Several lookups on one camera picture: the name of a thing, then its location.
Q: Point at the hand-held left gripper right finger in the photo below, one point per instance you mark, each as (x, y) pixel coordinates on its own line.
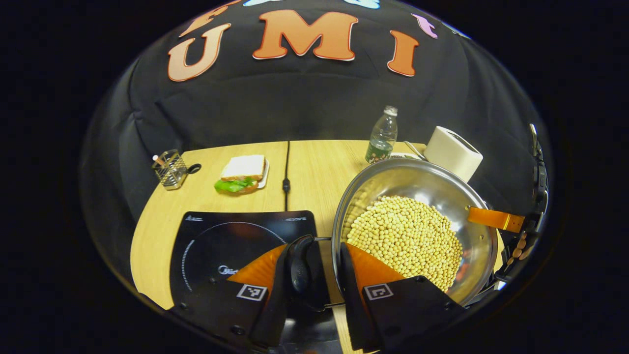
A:
(354, 305)

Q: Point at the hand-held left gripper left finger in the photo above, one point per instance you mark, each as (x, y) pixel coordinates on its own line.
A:
(275, 305)

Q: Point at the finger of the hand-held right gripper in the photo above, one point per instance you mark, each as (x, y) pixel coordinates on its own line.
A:
(520, 246)
(494, 219)

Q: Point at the stainless steel pot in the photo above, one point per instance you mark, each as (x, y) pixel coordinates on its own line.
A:
(432, 182)

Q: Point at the black induction cooktop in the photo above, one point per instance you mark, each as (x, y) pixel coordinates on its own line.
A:
(221, 241)

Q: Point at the pile of yellow soybeans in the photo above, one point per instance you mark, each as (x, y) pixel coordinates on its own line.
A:
(408, 236)

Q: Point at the white box appliance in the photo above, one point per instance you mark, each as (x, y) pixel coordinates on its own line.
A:
(452, 152)

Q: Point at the thin grey utensil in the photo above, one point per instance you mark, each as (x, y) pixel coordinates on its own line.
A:
(415, 150)

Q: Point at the white divided bean dish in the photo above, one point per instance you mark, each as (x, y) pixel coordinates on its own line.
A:
(403, 155)

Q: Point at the white sandwich plate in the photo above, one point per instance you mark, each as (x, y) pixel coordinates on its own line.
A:
(264, 174)

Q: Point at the clear plastic water bottle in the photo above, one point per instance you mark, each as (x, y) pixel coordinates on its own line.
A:
(381, 140)

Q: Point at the sandwich with green lettuce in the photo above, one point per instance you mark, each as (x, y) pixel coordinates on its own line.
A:
(243, 169)

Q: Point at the wooden stick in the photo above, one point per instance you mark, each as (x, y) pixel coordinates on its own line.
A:
(158, 160)

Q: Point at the black backdrop cloth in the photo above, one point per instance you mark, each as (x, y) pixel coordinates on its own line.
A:
(295, 98)

